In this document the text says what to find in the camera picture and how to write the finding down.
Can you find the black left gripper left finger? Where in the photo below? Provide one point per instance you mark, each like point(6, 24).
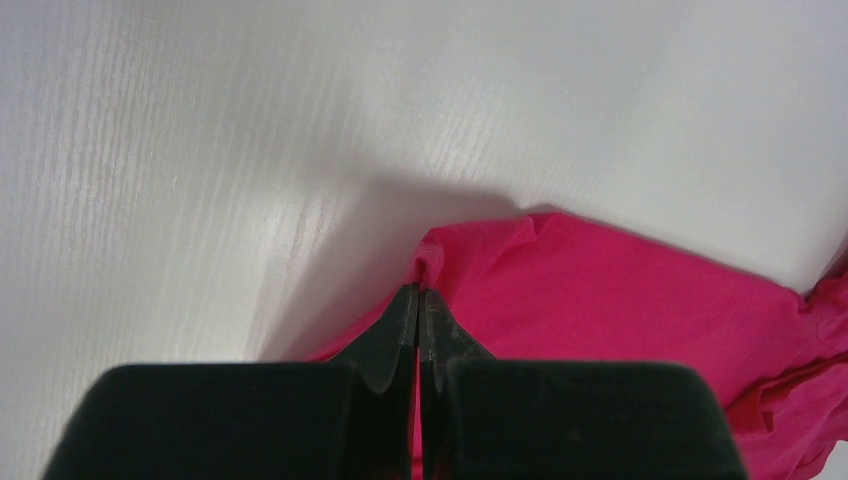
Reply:
point(346, 418)

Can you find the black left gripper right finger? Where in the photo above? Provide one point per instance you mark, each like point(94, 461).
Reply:
point(489, 418)

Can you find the magenta t shirt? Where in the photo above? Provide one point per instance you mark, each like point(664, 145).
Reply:
point(554, 286)

